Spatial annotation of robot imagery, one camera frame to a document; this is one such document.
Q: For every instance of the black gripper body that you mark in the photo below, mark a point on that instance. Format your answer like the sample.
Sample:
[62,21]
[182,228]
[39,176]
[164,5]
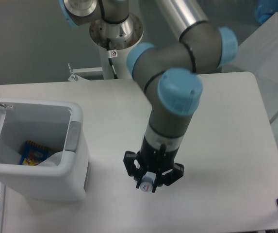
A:
[153,159]

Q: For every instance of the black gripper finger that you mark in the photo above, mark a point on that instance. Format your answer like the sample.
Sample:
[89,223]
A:
[135,166]
[177,172]

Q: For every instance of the clear plastic water bottle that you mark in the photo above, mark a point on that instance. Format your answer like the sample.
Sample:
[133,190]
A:
[147,182]

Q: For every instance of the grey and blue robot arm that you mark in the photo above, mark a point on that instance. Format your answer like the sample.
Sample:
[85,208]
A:
[168,77]

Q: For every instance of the white trash can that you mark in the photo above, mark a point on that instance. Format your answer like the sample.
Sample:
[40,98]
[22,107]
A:
[54,124]

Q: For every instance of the blue snack packet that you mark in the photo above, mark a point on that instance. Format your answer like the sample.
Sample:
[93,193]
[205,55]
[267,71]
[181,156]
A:
[34,153]

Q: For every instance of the translucent white storage box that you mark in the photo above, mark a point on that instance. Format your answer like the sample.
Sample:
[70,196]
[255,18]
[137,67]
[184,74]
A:
[258,54]

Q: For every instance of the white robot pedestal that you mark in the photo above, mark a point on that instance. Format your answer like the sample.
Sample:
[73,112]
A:
[118,58]

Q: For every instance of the white mounting bracket frame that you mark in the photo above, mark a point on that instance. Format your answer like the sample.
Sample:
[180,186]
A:
[78,74]

